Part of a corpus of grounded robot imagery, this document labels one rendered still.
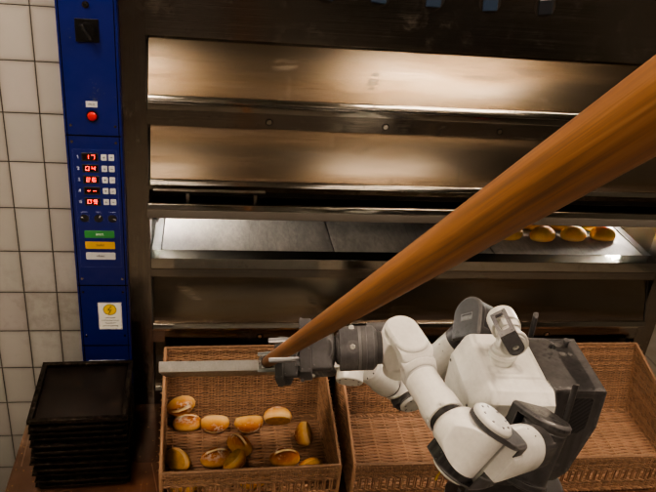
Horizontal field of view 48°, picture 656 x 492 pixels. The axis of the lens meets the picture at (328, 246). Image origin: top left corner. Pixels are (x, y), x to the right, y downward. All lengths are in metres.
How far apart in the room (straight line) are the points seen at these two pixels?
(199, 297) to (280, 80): 0.79
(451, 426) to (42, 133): 1.51
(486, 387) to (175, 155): 1.18
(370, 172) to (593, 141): 2.07
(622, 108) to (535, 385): 1.42
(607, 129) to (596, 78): 2.24
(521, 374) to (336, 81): 1.04
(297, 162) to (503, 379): 1.00
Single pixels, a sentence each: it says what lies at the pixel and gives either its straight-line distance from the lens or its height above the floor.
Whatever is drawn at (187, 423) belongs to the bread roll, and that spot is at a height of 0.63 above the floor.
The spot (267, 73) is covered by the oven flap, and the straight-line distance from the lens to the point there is 2.22.
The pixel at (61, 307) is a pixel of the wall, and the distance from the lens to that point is 2.58.
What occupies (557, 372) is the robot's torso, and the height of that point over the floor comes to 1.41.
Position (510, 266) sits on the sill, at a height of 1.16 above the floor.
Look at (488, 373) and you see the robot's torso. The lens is 1.68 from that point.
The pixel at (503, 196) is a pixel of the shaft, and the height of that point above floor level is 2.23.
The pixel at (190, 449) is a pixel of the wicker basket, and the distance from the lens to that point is 2.59.
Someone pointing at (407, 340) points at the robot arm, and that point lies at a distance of 1.41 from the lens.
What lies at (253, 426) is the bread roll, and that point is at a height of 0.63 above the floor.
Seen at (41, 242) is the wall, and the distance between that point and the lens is 2.47.
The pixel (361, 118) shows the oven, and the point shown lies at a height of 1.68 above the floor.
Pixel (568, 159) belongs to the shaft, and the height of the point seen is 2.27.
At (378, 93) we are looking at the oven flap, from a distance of 2.26.
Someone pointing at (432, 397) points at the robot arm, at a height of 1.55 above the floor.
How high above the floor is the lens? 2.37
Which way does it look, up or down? 28 degrees down
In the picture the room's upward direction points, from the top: 6 degrees clockwise
